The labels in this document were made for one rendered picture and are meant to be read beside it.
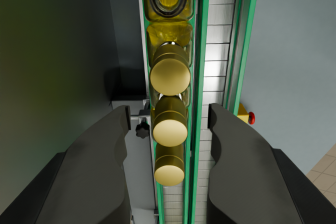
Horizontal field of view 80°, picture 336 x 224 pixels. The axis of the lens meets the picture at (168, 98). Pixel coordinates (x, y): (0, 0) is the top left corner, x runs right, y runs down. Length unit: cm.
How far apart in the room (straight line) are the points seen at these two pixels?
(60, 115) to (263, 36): 53
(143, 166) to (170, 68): 51
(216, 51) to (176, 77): 30
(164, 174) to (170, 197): 52
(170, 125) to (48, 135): 12
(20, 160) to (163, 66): 14
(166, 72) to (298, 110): 66
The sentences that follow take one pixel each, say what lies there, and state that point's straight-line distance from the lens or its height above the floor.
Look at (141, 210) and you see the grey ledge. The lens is 82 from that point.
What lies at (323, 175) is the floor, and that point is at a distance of 247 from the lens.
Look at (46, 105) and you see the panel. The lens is 23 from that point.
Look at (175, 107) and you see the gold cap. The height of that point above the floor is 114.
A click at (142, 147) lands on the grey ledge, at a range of 59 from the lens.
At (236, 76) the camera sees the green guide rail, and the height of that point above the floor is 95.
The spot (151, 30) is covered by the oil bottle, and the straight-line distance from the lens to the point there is 24.
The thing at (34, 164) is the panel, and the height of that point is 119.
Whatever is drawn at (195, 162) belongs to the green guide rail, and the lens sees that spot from 51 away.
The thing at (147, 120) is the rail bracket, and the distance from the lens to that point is 42.
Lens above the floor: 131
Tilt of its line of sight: 61 degrees down
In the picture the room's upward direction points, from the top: 179 degrees counter-clockwise
